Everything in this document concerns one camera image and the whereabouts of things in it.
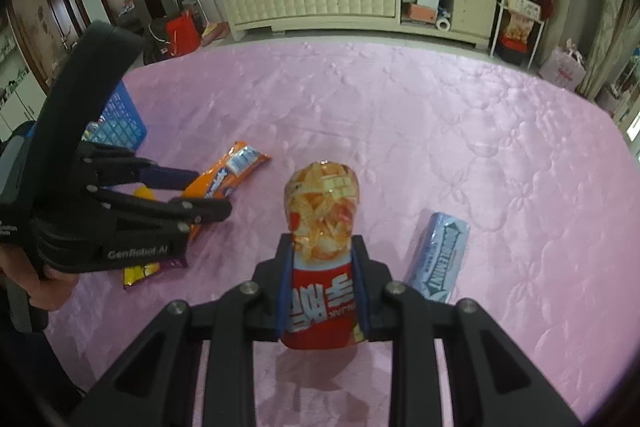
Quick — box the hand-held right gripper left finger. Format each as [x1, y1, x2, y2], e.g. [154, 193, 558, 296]
[75, 234, 296, 427]

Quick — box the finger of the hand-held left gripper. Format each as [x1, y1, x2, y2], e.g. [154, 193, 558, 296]
[80, 142, 201, 190]
[92, 187, 233, 238]

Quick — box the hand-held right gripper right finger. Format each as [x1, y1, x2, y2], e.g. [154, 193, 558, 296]
[350, 234, 583, 427]

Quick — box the orange bar snack packet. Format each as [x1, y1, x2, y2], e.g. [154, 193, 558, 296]
[181, 141, 272, 240]

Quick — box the blue plastic basket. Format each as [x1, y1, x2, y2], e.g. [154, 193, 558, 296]
[82, 82, 148, 145]

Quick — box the blue gum pack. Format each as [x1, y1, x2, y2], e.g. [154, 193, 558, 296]
[404, 209, 471, 303]

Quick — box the red noodle snack packet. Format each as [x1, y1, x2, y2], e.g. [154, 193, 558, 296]
[277, 161, 371, 350]

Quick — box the person's left hand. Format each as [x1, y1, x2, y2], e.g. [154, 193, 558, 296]
[0, 247, 78, 313]

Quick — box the black bag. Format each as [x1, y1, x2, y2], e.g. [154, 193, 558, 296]
[145, 18, 173, 62]

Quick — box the red bag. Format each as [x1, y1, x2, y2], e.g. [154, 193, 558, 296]
[166, 14, 198, 56]

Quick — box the pink flat carton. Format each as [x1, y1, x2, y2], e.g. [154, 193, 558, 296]
[202, 22, 230, 48]

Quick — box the pink quilted blanket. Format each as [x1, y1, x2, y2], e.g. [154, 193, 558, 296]
[45, 41, 640, 427]

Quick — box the cream tv cabinet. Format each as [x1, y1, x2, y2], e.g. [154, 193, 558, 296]
[221, 0, 498, 54]

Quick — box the pink box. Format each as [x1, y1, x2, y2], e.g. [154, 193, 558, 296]
[409, 4, 440, 22]

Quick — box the pink bag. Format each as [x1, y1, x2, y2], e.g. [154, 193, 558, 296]
[539, 39, 587, 95]

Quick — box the white metal rack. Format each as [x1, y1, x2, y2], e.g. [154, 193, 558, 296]
[489, 0, 557, 70]

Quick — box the white printed carton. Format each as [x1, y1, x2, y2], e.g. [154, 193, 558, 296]
[507, 0, 542, 18]

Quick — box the patterned curtain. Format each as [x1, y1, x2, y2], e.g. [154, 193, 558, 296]
[582, 0, 628, 100]

